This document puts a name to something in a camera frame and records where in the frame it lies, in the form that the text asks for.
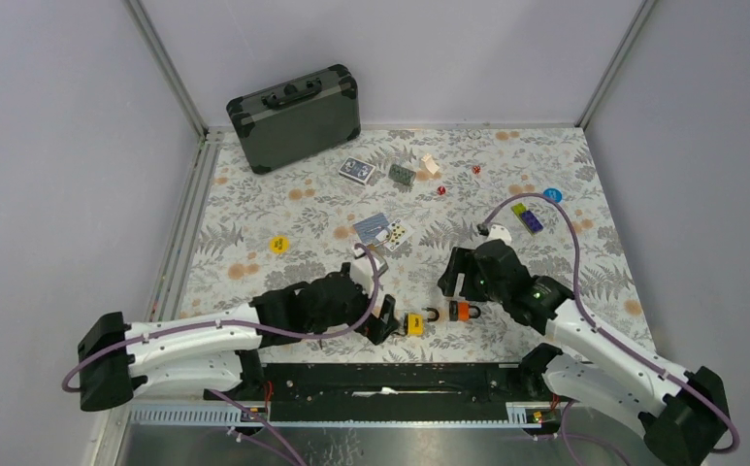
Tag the blue-backed playing card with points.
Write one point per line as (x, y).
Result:
(368, 228)

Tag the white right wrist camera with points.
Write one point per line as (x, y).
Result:
(494, 232)

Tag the blue round token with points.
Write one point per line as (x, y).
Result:
(554, 195)

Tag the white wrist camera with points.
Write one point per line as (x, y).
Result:
(370, 284)
(494, 232)

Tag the yellow black padlock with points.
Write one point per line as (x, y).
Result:
(414, 323)

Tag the grey black hard case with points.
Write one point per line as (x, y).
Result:
(297, 119)

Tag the grey green building brick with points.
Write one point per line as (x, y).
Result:
(402, 175)

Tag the brass padlock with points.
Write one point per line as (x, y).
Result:
(361, 261)

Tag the blue card deck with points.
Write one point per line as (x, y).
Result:
(356, 170)

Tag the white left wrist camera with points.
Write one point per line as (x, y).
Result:
(370, 284)

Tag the orange black padlock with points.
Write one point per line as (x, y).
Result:
(463, 311)

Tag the green purple building bricks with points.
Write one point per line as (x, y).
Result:
(527, 218)

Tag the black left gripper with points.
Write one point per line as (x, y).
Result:
(387, 320)

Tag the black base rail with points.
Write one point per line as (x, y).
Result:
(304, 383)

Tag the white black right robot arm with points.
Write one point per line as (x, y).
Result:
(680, 414)

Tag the slotted cable duct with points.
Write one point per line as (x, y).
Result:
(357, 412)

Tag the yellow round token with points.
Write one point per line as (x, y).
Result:
(279, 245)

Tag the face-up playing card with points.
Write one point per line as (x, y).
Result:
(393, 235)

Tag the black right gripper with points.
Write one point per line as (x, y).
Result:
(461, 261)

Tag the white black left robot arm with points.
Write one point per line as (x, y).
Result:
(120, 360)

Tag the small beige block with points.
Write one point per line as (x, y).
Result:
(429, 165)

